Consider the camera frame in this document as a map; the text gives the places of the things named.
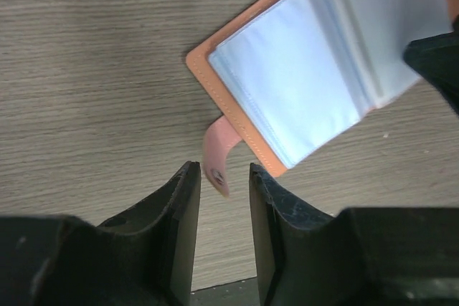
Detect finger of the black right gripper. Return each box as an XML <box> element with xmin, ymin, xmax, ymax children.
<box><xmin>403</xmin><ymin>16</ymin><xmax>459</xmax><ymax>115</ymax></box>

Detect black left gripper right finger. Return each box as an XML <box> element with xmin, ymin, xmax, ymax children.
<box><xmin>249</xmin><ymin>164</ymin><xmax>458</xmax><ymax>305</ymax></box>

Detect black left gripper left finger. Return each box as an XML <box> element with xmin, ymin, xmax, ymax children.
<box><xmin>1</xmin><ymin>161</ymin><xmax>201</xmax><ymax>305</ymax></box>

